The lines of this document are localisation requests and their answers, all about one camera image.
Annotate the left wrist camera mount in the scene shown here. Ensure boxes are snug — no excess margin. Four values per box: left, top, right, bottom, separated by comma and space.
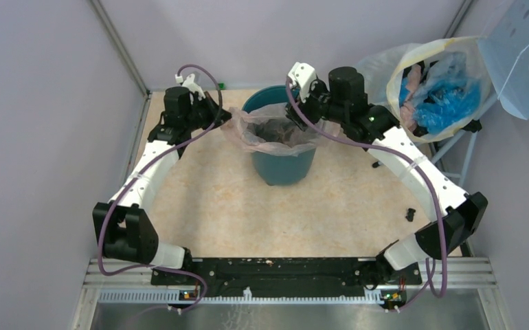
175, 73, 205, 100

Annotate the teal plastic trash bin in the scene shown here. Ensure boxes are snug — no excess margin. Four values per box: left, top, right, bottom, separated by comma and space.
242, 85, 316, 186

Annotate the large translucent bag of trash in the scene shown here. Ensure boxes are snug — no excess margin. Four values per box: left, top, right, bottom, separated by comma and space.
354, 36, 493, 142

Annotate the light blue perforated metal rack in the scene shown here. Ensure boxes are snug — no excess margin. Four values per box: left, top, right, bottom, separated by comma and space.
372, 0, 529, 188

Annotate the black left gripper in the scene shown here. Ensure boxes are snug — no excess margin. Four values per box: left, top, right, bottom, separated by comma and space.
184, 91, 232, 132

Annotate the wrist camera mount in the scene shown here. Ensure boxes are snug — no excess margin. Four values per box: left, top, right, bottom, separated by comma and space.
175, 73, 205, 100
287, 62, 317, 102

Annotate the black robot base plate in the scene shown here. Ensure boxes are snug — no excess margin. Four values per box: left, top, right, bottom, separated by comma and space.
150, 257, 423, 298

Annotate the small black plastic clip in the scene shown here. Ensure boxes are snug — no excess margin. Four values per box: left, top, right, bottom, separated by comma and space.
405, 208, 416, 222

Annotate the pink plastic trash bag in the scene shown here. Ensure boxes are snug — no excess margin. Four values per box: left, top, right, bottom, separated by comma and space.
221, 103, 328, 157

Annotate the white cable duct strip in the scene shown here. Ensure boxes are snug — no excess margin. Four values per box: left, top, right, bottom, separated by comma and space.
98, 289, 383, 305

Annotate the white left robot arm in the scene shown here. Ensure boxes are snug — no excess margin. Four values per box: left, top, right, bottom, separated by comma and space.
92, 85, 231, 284

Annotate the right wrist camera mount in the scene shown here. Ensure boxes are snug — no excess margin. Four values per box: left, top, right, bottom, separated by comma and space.
287, 62, 317, 102

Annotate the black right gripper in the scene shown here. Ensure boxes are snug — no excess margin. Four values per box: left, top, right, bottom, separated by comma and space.
285, 79, 347, 132

